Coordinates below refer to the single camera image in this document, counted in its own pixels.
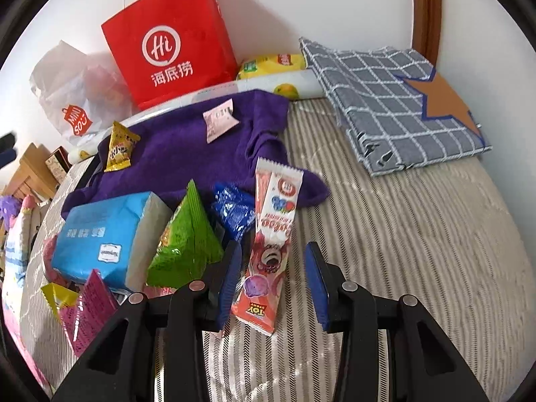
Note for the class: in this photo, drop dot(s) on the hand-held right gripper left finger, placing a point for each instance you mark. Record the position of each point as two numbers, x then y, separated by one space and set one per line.
228 287

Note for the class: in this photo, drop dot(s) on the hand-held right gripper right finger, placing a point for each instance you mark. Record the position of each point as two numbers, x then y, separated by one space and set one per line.
316 289

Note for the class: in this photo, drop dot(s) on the blue snack packet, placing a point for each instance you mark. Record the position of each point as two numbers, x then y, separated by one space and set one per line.
232 211

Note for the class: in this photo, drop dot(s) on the long pink snack packet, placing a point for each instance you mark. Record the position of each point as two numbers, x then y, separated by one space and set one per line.
274 217

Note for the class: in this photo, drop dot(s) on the magenta snack packet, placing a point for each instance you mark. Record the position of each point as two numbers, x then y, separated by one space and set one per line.
86 314

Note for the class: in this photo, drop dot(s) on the light wooden furniture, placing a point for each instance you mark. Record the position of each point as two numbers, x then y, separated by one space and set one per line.
29 171

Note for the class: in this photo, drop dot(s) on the small patterned box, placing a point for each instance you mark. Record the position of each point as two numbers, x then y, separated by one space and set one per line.
56 165

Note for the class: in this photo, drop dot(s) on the green triangular snack packet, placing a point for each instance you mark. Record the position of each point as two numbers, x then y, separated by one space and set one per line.
188 238

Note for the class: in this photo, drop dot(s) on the white plastic bag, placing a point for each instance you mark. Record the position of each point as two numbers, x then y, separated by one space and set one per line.
71 92

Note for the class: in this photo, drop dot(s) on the plush toy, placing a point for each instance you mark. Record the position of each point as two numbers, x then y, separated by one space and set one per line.
19 234

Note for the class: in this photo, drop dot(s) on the yellow printed snack packet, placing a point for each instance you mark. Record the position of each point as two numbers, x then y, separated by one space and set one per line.
119 146

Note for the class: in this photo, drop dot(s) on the light blue tissue pack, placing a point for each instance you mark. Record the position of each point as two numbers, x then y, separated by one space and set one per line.
100 234

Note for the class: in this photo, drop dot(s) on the purple cloth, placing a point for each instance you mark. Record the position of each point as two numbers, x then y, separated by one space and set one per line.
176 155

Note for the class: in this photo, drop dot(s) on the plain yellow snack packet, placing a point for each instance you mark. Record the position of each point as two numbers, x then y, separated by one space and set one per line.
56 297

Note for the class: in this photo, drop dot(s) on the small pink snack packet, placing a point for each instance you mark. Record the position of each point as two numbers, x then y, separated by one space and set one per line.
218 119

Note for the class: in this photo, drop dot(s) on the red paper bag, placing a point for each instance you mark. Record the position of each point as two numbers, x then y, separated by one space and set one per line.
167 50

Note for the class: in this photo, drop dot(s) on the grey checked pillow with star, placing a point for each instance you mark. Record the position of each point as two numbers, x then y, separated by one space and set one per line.
377 104

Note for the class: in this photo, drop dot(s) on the rolled fruit print mat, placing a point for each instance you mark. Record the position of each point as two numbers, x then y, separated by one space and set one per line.
259 86

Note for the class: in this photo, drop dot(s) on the yellow chip bag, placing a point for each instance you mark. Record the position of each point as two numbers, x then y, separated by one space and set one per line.
268 65

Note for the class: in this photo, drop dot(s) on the brown wooden frame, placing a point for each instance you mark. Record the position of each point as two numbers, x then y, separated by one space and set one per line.
427 8

